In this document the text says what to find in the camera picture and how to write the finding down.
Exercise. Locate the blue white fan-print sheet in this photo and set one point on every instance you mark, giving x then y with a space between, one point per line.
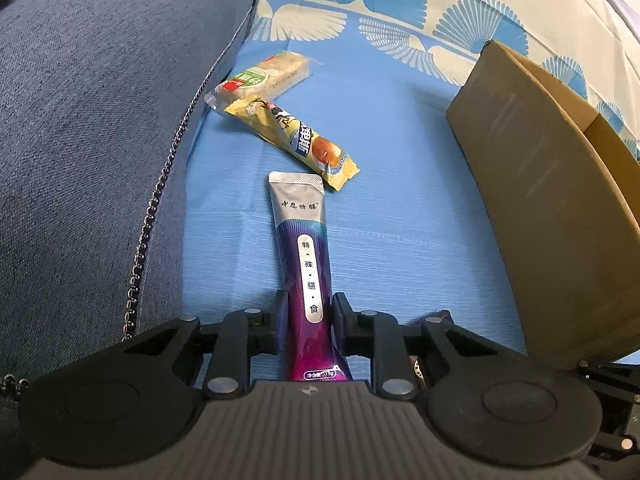
400 210

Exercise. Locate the brown cardboard box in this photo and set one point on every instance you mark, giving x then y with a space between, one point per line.
540 200

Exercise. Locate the green label cracker packet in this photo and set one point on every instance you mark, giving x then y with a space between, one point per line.
265 77

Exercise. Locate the grey blue mattress edge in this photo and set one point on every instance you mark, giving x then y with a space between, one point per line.
625 10

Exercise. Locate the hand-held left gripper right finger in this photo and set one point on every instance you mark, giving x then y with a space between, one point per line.
341 320

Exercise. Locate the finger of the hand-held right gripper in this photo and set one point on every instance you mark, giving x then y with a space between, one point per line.
617 410

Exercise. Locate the yellow snack packet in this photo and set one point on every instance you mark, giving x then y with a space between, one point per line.
295 140

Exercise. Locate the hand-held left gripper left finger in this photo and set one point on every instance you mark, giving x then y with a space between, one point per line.
280 320

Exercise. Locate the silver purple stick packet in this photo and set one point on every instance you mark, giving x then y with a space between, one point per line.
305 240

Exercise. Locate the blue fabric cushion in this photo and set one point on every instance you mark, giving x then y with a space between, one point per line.
90 135

